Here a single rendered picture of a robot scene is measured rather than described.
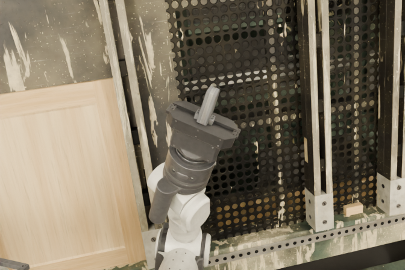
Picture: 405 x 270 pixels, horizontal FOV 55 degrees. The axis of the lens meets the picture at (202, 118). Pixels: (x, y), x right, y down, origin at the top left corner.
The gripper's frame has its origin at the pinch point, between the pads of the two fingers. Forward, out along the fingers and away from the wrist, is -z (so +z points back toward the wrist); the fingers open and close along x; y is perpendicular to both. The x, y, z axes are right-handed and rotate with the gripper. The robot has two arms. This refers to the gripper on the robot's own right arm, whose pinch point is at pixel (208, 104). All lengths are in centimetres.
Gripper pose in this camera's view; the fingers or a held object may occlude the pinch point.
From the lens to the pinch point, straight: 62.9
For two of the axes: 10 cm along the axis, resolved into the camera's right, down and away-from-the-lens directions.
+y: 3.2, -5.5, 7.7
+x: -9.2, -3.9, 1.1
